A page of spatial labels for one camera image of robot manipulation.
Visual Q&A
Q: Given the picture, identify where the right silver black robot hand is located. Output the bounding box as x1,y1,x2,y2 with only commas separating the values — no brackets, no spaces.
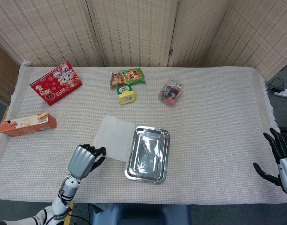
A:
252,127,287,195

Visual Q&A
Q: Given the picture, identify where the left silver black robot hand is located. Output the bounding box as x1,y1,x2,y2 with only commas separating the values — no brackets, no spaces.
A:
67,143,107,180

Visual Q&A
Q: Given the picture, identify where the white paper sheet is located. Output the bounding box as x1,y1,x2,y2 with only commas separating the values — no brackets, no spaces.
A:
93,114,136,163

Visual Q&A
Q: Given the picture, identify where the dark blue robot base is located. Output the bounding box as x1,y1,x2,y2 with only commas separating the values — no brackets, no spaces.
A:
90,203,191,225

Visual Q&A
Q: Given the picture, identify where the white power strip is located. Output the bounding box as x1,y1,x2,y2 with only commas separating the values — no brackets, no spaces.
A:
273,88,287,99

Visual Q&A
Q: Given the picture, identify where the silver metal tray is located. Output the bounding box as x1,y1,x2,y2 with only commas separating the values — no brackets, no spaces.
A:
124,125,171,185

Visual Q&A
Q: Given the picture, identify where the orange biscuit box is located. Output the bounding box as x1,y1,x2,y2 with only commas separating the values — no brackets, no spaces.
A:
0,112,58,137

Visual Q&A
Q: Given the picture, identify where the yellow tub with green label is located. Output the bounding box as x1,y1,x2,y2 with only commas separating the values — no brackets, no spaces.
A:
116,85,137,105

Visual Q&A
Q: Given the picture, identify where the white woven tablecloth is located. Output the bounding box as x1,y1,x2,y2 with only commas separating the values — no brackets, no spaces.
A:
0,60,287,205

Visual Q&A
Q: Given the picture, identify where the red desk calendar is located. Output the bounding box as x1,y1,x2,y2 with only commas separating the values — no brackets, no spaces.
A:
29,60,83,106

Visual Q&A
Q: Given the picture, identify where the green snack bag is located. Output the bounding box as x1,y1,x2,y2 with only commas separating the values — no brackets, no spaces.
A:
110,67,147,89

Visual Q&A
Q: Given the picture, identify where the clear plastic candy bag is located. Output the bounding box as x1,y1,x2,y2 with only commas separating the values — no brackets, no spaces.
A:
158,78,184,108

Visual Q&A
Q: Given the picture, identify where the beige woven folding screen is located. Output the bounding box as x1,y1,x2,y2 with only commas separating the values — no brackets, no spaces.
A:
0,0,287,104

